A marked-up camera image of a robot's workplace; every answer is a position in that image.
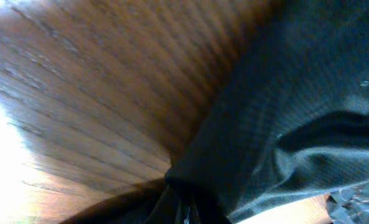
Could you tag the black patterned shirt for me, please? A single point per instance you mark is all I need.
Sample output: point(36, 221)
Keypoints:
point(287, 138)

